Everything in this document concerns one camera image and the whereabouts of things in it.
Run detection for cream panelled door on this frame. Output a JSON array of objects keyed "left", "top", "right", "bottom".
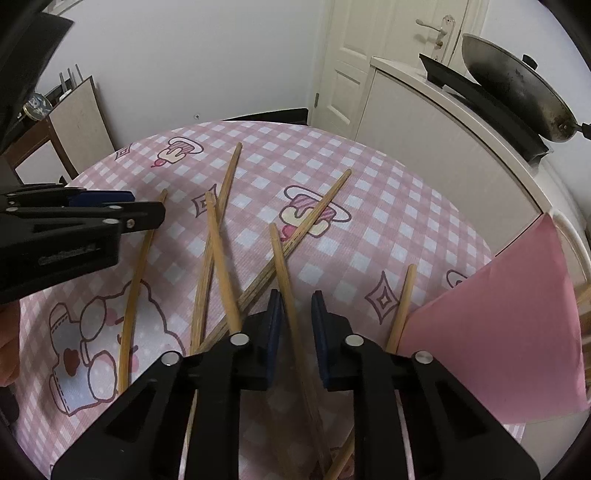
[{"left": 307, "top": 0, "right": 490, "bottom": 139}]

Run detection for black induction cooker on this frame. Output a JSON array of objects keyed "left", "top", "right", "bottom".
[{"left": 419, "top": 53, "right": 555, "bottom": 168}]

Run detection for metal door lever handle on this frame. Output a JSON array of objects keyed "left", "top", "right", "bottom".
[{"left": 416, "top": 14, "right": 451, "bottom": 49}]

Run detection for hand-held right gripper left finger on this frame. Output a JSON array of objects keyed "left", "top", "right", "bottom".
[{"left": 51, "top": 289, "right": 284, "bottom": 480}]

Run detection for black baseboard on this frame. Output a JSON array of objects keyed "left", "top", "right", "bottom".
[{"left": 222, "top": 107, "right": 309, "bottom": 125}]

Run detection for grey metal rods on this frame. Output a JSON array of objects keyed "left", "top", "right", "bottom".
[{"left": 59, "top": 64, "right": 85, "bottom": 89}]

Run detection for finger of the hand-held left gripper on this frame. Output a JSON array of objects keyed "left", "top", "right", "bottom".
[
  {"left": 0, "top": 202, "right": 166, "bottom": 245},
  {"left": 0, "top": 184, "right": 136, "bottom": 213}
]

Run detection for pink cylindrical utensil holder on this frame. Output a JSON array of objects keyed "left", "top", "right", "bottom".
[{"left": 401, "top": 215, "right": 591, "bottom": 425}]

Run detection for white kitchen counter cabinet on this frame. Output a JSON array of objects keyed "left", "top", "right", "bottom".
[{"left": 355, "top": 56, "right": 591, "bottom": 296}]

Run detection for slim wooden chopstick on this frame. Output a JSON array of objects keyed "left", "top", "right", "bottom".
[{"left": 269, "top": 223, "right": 333, "bottom": 467}]

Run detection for group of wooden chopsticks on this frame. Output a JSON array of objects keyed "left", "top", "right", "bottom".
[{"left": 117, "top": 142, "right": 591, "bottom": 480}]

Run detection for round silver object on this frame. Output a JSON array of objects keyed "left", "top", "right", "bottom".
[{"left": 23, "top": 92, "right": 52, "bottom": 120}]

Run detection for pink checked cartoon tablecloth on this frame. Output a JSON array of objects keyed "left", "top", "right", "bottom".
[{"left": 14, "top": 121, "right": 527, "bottom": 480}]

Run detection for beige side cabinet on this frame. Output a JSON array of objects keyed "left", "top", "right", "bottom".
[{"left": 14, "top": 75, "right": 116, "bottom": 185}]

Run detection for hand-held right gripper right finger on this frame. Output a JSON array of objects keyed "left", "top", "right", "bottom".
[{"left": 311, "top": 290, "right": 541, "bottom": 480}]

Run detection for person's left hand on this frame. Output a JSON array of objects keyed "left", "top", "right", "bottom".
[{"left": 0, "top": 300, "right": 21, "bottom": 387}]

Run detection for steel wok with black handle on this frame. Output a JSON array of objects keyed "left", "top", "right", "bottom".
[{"left": 462, "top": 33, "right": 591, "bottom": 144}]

